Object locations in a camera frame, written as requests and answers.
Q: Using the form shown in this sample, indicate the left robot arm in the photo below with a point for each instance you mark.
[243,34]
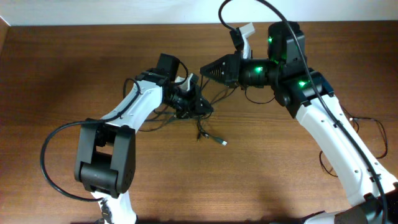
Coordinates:
[106,157]

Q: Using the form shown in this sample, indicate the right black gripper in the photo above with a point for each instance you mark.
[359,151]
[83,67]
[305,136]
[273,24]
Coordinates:
[233,64]

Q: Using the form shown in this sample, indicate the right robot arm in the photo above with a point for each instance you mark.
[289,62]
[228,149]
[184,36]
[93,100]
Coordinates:
[309,98]

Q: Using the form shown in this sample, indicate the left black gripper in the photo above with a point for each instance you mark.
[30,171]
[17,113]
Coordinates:
[204,106]

